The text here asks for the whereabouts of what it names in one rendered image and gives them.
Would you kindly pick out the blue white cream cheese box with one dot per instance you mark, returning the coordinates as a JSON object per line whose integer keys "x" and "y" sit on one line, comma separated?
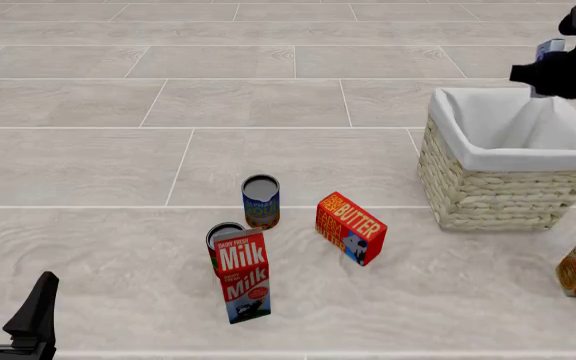
{"x": 551, "y": 47}

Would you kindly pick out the red butter box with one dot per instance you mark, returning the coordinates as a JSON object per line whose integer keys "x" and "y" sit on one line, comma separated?
{"x": 353, "y": 228}

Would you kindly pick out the blue alphabet soup can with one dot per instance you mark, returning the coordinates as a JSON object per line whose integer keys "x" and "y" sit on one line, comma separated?
{"x": 262, "y": 206}

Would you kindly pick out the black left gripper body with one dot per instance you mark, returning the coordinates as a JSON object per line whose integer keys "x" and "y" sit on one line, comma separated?
{"x": 13, "y": 352}

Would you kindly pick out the pale woven wicker basket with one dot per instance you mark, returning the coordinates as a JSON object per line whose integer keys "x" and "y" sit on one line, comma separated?
{"x": 493, "y": 202}

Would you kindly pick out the red tin can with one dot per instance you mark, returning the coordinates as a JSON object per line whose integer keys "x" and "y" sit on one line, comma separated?
{"x": 220, "y": 228}

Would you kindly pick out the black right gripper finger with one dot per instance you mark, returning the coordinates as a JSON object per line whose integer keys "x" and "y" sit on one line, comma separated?
{"x": 543, "y": 75}

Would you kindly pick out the red milk carton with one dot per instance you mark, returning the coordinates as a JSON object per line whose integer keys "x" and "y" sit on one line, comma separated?
{"x": 245, "y": 277}

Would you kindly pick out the white cloth basket liner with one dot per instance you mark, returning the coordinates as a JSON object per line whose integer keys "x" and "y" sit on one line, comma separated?
{"x": 478, "y": 123}

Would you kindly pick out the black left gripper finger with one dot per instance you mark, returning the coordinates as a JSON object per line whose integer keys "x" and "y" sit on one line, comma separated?
{"x": 38, "y": 311}

